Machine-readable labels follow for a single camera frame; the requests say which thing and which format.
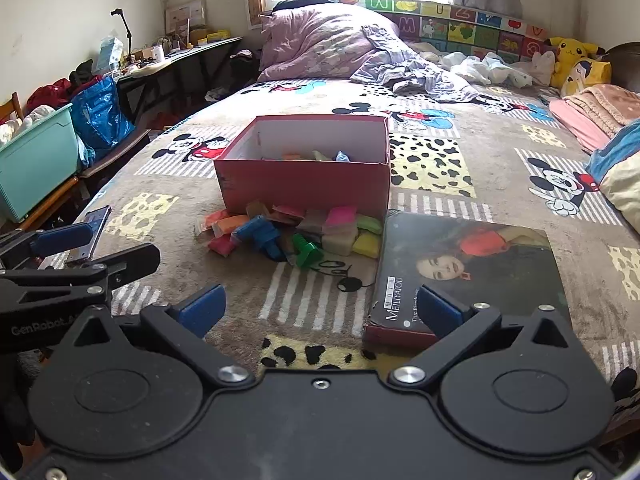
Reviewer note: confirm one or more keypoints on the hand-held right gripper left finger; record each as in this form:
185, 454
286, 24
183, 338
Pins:
202, 307

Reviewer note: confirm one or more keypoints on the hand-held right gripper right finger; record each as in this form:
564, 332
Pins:
440, 312

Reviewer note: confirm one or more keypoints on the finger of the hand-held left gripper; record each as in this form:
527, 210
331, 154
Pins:
135, 260
65, 238

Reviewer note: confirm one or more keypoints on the blue plastic stamp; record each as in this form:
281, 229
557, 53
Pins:
260, 235

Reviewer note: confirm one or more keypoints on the green plastic stamp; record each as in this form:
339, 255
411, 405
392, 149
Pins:
306, 251

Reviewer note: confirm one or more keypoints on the pile of colourful clay packets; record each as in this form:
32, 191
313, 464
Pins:
315, 156
340, 232

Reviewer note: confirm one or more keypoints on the pink cardboard box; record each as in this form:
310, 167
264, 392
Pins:
300, 182

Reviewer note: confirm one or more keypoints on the person's left hand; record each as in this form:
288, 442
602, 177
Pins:
12, 410

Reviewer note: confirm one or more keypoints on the smartphone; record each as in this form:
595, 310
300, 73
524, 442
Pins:
89, 235

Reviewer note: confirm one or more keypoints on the portrait print box lid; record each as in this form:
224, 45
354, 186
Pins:
475, 270

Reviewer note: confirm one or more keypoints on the teal plastic storage bin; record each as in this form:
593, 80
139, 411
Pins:
35, 170

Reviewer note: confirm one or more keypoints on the blue plastic bag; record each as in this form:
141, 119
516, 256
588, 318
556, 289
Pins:
100, 115

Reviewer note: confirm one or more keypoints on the red clothing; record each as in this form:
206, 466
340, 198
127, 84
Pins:
55, 91

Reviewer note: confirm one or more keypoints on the dark desk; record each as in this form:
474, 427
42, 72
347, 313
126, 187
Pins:
175, 60

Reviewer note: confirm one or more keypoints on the black phone holder stand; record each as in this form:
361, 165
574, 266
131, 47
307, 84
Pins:
127, 30

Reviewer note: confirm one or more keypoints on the cream quilt with blue lining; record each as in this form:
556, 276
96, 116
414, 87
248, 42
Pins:
620, 180

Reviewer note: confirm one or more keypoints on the grey striped clothing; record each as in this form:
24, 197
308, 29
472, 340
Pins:
425, 80

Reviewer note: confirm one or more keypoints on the yellow boxes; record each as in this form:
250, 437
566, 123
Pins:
212, 36

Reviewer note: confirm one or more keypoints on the white crumpled clothes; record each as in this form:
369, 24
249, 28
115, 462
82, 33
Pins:
480, 67

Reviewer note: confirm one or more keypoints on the pink folded blanket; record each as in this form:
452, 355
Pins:
595, 110

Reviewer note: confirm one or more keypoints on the white bunny plush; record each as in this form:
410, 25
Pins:
542, 67

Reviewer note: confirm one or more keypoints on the yellow cartoon print cushion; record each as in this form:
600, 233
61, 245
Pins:
587, 75

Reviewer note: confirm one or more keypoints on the purple duvet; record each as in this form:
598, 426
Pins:
320, 45

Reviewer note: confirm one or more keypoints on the alphabet foam mat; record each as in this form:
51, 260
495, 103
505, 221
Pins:
475, 27

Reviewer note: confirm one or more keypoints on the yellow mouse plush toy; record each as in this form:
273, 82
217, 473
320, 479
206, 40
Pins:
570, 55

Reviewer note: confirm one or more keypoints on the dark wooden headboard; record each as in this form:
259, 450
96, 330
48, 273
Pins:
625, 65

